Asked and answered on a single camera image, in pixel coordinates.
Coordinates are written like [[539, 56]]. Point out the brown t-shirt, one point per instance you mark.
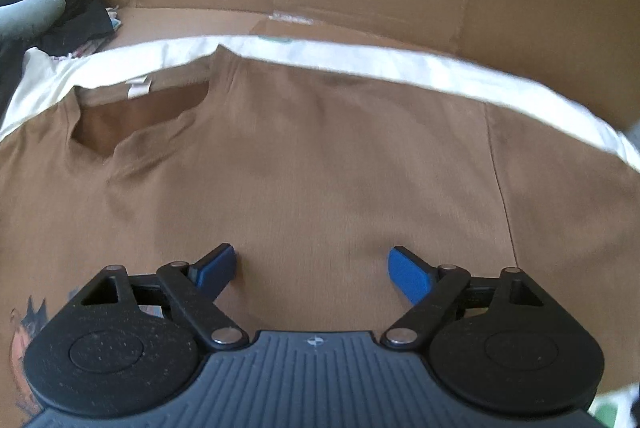
[[325, 158]]

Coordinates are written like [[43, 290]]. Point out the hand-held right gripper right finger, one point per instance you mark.
[[410, 273]]

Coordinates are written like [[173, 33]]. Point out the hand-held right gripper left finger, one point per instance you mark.
[[217, 265]]

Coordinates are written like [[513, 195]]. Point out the black garment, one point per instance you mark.
[[80, 15]]

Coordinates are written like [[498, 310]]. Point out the cream bear-print bed sheet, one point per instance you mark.
[[450, 73]]

